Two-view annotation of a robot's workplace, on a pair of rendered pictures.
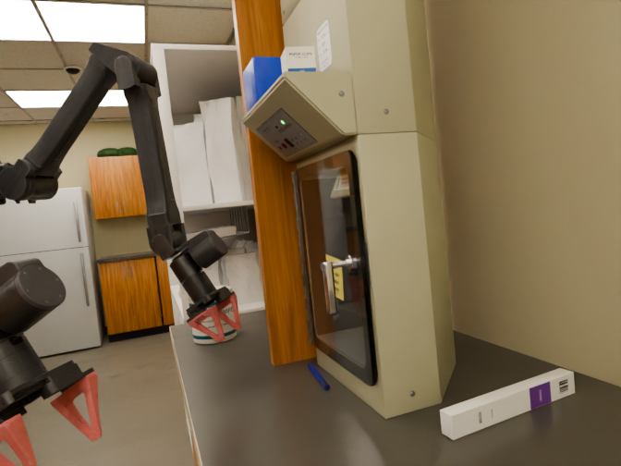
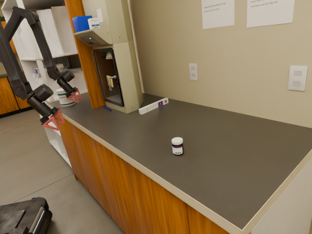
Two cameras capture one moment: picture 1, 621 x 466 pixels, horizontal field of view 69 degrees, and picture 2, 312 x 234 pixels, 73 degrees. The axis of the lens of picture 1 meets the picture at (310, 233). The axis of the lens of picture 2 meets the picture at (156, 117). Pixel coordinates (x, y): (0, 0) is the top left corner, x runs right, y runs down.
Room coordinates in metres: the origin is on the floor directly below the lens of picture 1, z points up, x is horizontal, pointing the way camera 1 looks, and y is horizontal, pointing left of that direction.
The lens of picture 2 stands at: (-0.66, 0.12, 1.44)
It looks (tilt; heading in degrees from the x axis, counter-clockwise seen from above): 22 degrees down; 343
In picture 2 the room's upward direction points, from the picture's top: 8 degrees counter-clockwise
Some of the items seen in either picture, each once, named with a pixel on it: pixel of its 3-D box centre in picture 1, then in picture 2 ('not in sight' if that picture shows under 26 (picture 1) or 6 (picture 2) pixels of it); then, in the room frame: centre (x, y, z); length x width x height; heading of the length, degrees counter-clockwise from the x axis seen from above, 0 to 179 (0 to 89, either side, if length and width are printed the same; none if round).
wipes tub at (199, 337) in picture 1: (213, 313); (66, 96); (1.36, 0.32, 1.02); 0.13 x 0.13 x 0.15
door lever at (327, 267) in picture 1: (338, 284); (111, 83); (0.77, -0.04, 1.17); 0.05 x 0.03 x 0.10; 109
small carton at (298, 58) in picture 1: (298, 69); (94, 23); (0.80, -0.01, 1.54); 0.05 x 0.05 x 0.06; 12
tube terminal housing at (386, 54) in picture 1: (383, 189); (120, 55); (0.93, -0.16, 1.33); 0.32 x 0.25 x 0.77; 20
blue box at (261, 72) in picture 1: (273, 87); (83, 24); (0.95, 0.04, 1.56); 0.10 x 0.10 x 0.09; 20
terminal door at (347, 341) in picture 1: (329, 263); (107, 77); (0.88, -0.03, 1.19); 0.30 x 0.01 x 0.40; 19
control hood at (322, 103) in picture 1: (290, 125); (92, 38); (0.87, 0.02, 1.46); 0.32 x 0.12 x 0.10; 20
